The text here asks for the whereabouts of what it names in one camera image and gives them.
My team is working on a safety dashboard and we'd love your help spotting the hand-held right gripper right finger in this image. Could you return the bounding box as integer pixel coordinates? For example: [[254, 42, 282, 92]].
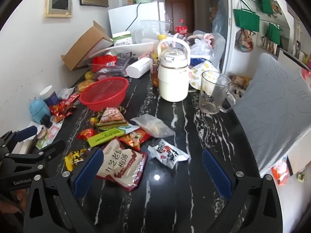
[[202, 149, 291, 233]]

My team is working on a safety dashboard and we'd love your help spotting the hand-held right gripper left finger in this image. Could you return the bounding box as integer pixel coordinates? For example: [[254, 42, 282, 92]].
[[23, 147, 105, 233]]

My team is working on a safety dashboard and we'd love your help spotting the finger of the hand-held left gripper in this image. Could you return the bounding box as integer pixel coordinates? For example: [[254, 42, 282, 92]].
[[0, 125, 39, 154], [5, 139, 66, 168]]

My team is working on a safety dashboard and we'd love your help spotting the yellow black snack packet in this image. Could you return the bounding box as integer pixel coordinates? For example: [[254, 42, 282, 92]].
[[64, 149, 87, 171]]

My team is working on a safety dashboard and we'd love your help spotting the large white red soup packet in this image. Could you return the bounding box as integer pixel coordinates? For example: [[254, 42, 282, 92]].
[[96, 137, 149, 192]]

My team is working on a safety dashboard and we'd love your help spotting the green stick packet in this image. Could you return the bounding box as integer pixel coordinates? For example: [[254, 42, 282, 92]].
[[87, 124, 140, 148]]

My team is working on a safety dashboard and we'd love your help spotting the white black-print snack packet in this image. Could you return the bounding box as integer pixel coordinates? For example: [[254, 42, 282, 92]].
[[148, 139, 190, 170]]

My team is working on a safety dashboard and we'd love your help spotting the red snack packet with figure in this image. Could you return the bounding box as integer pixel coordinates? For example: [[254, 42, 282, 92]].
[[119, 127, 151, 152]]

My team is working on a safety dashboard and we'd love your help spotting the brown green cereal packet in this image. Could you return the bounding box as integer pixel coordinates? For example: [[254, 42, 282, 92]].
[[97, 106, 130, 131]]

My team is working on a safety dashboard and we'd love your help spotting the red plastic basket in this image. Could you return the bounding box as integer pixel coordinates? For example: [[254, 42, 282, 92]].
[[79, 77, 130, 112]]

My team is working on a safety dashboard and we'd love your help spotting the clear plastic snack packet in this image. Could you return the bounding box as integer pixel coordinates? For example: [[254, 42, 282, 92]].
[[130, 114, 176, 138]]

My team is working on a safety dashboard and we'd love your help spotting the person's left hand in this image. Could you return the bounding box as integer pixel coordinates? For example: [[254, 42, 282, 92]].
[[0, 189, 28, 215]]

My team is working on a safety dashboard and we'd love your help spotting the white pink packet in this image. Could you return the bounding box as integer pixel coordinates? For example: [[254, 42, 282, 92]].
[[35, 123, 64, 150]]

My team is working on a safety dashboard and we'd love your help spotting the blue figurine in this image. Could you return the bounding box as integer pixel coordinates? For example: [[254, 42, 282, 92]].
[[29, 97, 51, 125]]

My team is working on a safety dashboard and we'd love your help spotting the pile of red sachets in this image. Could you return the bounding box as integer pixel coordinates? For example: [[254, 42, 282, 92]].
[[50, 93, 80, 123]]

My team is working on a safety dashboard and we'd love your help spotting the blue jar with white lid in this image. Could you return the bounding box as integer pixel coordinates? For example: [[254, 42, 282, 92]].
[[39, 85, 60, 105]]

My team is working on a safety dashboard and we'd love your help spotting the small white packet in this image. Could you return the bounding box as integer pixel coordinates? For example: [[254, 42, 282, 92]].
[[58, 87, 74, 100]]

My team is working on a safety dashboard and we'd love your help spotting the orange plastic bag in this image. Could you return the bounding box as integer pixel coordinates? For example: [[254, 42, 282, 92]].
[[271, 159, 291, 186]]

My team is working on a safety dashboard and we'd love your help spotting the bread in clear packet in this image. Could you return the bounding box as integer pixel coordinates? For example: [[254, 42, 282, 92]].
[[78, 79, 95, 92]]

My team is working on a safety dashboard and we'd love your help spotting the glass mug with cartoon print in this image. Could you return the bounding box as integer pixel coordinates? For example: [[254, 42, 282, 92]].
[[198, 70, 237, 115]]

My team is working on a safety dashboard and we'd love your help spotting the chair with grey leaf cover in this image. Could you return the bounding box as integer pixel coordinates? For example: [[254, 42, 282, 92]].
[[233, 53, 311, 173]]

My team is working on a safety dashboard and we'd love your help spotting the red food packet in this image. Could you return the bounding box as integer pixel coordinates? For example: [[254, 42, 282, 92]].
[[92, 55, 117, 73]]

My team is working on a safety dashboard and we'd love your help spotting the brown cardboard box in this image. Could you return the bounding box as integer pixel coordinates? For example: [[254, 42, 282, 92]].
[[61, 21, 114, 71]]

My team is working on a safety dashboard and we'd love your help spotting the yellow smiley print cloth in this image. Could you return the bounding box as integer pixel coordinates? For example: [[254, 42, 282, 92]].
[[188, 62, 220, 90]]

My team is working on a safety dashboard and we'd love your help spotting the clear plastic tray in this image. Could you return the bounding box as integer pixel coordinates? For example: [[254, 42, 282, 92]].
[[88, 56, 136, 78]]

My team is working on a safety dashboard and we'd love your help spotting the white paper roll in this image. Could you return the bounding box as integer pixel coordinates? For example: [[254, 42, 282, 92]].
[[126, 58, 152, 78]]

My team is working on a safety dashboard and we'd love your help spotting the orange tea bottle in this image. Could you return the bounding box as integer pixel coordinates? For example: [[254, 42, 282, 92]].
[[149, 34, 168, 88]]

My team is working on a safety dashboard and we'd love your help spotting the translucent plastic container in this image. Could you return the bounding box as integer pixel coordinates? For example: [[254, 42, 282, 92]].
[[193, 30, 226, 73]]

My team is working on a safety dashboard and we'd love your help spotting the white plastic bag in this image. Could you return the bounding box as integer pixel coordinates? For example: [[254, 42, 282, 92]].
[[191, 39, 214, 56]]

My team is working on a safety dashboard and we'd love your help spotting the green white box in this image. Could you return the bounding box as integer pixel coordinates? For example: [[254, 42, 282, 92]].
[[112, 31, 133, 46]]

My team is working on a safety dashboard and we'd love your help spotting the white board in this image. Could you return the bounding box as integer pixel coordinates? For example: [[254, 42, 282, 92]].
[[92, 42, 155, 56]]

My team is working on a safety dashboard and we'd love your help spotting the patterned cloth bag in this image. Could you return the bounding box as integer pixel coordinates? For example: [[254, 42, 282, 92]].
[[235, 29, 254, 52]]

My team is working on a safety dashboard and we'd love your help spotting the cola bottle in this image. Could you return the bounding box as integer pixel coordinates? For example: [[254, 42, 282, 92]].
[[175, 19, 188, 36]]

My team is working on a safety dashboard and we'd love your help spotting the clear zip bag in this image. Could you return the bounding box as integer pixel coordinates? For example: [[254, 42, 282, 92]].
[[132, 20, 170, 44]]

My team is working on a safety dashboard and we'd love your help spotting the blue plastic bag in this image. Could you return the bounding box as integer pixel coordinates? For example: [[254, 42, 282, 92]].
[[212, 0, 229, 33]]

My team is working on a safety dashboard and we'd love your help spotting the large green tote bag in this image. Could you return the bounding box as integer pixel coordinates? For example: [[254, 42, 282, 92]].
[[233, 0, 260, 32]]

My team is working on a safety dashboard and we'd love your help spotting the white fridge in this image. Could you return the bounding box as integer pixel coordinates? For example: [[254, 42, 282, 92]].
[[108, 2, 166, 39]]

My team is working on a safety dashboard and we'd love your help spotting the brown door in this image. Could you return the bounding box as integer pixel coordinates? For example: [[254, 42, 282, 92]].
[[164, 0, 195, 33]]

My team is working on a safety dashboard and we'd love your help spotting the cream jug with handle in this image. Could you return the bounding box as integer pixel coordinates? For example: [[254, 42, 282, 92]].
[[157, 34, 191, 102]]

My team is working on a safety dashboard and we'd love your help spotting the wall intercom panel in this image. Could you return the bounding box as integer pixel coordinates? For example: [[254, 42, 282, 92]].
[[44, 0, 73, 18]]

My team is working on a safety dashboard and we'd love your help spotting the black cable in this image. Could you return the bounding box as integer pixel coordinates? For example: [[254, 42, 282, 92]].
[[126, 3, 141, 32]]

